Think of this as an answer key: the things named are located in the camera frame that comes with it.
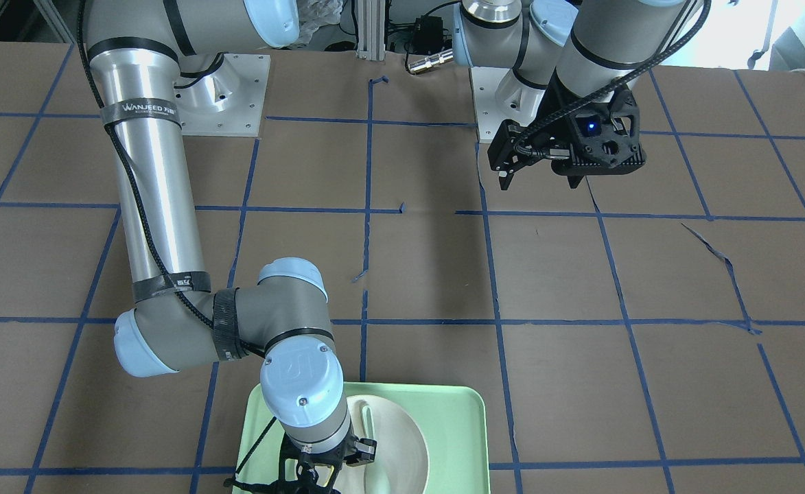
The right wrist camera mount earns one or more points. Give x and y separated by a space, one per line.
280 485

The aluminium frame post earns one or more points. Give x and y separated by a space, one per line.
370 29

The mint green tray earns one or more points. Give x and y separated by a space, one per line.
453 422

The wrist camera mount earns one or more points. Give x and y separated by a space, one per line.
603 138
280 485

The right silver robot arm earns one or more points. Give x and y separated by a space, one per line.
130 52

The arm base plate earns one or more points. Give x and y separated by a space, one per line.
495 103
228 102

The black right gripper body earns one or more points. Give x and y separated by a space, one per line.
334 453

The silver cylinder connector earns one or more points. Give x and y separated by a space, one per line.
429 62

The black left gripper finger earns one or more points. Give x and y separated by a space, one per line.
503 159
574 181

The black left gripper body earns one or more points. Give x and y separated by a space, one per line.
561 118

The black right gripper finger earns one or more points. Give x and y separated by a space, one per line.
361 451

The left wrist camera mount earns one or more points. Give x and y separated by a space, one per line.
603 138

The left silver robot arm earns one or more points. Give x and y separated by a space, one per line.
570 69

